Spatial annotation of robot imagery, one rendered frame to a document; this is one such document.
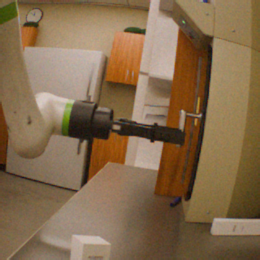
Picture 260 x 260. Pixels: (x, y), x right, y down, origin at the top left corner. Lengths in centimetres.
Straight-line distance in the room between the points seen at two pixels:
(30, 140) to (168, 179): 60
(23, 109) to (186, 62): 65
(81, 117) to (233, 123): 37
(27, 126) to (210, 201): 48
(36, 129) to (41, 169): 520
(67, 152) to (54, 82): 91
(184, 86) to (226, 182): 46
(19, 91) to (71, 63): 512
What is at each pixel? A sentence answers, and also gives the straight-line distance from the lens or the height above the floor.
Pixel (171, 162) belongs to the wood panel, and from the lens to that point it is 152.
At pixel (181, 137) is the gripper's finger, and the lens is 113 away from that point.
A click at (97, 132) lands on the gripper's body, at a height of 113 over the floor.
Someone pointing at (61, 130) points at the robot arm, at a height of 111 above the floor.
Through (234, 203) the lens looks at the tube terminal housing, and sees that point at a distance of 120.
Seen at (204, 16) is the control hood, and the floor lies 146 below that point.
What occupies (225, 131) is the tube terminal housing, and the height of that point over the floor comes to 118.
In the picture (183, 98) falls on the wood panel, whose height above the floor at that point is 124.
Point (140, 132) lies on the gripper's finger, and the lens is 111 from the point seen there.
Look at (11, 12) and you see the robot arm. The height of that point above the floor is 138.
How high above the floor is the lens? 120
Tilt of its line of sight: 3 degrees down
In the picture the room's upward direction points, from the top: 9 degrees clockwise
